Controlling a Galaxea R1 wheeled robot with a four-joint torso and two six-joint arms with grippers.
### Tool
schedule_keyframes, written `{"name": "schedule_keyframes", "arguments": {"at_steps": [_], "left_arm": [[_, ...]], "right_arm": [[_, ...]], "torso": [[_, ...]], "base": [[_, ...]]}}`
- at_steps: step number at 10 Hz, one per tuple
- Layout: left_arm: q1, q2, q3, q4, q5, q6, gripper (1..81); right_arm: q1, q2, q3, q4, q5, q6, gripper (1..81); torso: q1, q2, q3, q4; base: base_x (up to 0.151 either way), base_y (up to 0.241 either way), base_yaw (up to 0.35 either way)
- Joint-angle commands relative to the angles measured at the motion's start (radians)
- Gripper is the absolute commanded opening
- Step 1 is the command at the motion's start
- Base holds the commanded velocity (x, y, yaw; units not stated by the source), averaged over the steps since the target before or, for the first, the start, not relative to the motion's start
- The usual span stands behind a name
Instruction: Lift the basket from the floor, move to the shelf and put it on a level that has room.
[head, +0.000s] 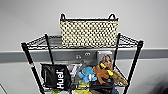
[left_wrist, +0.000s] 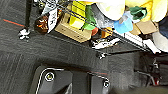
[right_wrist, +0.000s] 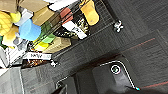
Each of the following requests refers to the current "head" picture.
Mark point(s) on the orange plush toy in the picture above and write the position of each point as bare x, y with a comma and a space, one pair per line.
101, 73

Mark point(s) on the black bag white print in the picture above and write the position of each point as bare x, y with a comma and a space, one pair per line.
55, 76

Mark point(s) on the white wall socket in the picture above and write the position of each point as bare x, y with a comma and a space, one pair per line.
78, 57
87, 54

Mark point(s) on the pale woven basket white lining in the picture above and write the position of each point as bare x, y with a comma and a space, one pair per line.
89, 31

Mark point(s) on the blue plush toy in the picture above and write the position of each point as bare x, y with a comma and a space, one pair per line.
87, 74

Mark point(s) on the long grey wall band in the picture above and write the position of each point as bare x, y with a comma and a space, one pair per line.
13, 56

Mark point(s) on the brown plush toy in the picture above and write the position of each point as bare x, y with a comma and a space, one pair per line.
119, 78

